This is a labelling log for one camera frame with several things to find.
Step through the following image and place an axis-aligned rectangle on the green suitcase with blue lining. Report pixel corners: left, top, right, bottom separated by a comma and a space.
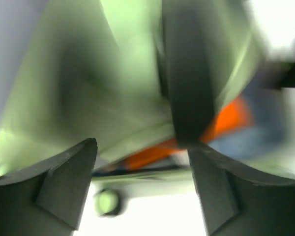
0, 0, 295, 179

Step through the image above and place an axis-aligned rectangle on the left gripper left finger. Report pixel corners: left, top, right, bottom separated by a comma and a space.
0, 138, 97, 236

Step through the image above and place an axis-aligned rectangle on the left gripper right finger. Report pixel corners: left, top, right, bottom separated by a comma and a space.
188, 143, 295, 236

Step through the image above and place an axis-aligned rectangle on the orange cloth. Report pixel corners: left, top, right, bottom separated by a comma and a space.
125, 97, 253, 171

